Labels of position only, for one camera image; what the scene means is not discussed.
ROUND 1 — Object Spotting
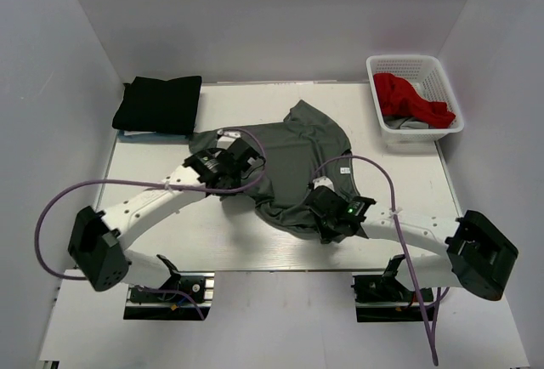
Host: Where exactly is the grey t shirt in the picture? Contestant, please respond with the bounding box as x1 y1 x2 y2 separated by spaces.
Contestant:
188 99 363 243
383 116 431 130

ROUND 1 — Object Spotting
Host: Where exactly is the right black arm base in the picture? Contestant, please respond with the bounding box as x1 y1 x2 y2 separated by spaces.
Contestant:
352 275 423 323

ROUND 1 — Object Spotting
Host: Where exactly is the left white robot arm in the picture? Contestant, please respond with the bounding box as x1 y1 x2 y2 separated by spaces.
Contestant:
68 138 266 300

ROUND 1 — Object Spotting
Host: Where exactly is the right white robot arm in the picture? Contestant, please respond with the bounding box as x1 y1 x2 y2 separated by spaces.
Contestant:
304 185 519 301

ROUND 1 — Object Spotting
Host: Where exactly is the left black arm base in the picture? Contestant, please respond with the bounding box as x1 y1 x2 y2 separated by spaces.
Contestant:
123 273 215 321

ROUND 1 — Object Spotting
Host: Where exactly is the folded black t shirt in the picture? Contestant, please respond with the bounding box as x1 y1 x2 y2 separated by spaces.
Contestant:
112 76 202 136

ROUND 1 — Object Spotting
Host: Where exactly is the folded light blue t shirt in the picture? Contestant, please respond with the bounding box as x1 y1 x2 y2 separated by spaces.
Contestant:
117 130 189 144

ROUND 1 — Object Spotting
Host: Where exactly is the grey t shirt in basket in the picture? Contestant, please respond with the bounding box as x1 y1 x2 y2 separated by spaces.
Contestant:
383 116 431 130

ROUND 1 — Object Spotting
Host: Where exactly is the red t shirt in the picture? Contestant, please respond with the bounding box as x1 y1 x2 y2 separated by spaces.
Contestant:
373 73 456 128

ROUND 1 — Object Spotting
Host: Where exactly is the white plastic basket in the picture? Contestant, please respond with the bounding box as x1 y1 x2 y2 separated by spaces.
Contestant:
366 54 464 144

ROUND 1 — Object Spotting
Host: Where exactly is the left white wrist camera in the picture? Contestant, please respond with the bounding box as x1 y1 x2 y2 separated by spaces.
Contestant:
216 129 241 150

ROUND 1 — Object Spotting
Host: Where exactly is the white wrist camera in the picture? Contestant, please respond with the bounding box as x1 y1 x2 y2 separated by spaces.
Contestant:
216 129 241 150
309 176 335 191

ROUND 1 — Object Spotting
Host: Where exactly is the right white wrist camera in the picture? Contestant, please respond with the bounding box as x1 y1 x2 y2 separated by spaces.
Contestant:
309 176 335 191

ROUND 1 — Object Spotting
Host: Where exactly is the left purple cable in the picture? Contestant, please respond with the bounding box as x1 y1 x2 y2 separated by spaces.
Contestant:
37 127 268 281

